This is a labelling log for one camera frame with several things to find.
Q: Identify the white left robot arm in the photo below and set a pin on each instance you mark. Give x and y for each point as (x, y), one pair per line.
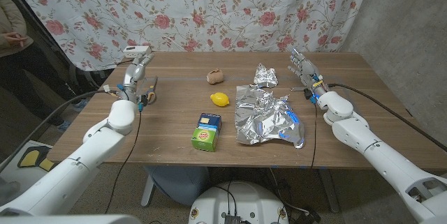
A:
(87, 147)

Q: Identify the yellow black floor mat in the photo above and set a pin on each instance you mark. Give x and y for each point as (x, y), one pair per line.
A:
(31, 157)

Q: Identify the silver metal tool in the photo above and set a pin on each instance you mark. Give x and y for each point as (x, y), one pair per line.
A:
(300, 88)

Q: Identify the floral backdrop cloth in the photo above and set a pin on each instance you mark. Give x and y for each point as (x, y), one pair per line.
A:
(209, 7)

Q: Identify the person in beige jacket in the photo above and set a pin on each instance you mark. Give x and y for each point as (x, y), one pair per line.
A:
(31, 74)

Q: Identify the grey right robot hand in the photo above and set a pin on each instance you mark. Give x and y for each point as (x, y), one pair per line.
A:
(309, 74)

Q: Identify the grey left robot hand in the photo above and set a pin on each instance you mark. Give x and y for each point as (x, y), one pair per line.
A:
(134, 74)

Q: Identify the brown potato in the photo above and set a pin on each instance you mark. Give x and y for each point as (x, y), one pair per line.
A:
(214, 76)

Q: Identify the white robot body panel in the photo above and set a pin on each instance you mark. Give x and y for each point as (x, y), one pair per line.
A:
(70, 220)

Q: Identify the small crumpled aluminum foil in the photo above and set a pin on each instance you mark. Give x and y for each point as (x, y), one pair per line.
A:
(265, 75)

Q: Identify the grey blue stool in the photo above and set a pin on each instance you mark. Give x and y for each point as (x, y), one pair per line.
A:
(178, 182)

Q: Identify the black power adapter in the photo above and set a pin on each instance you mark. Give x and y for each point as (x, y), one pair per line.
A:
(309, 217)

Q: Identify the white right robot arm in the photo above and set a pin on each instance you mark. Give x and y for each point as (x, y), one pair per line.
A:
(366, 140)

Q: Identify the green blue sponge package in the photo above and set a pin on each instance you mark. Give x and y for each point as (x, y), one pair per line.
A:
(205, 135)

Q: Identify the large aluminum foil sheet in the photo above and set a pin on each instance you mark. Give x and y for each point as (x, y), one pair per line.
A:
(265, 119)

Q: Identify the yellow lemon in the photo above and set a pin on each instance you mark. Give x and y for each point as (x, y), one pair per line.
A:
(220, 99)

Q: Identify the white power strip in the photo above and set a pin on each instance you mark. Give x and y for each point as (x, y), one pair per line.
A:
(132, 51)

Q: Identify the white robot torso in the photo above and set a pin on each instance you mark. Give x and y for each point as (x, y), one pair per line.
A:
(241, 199)

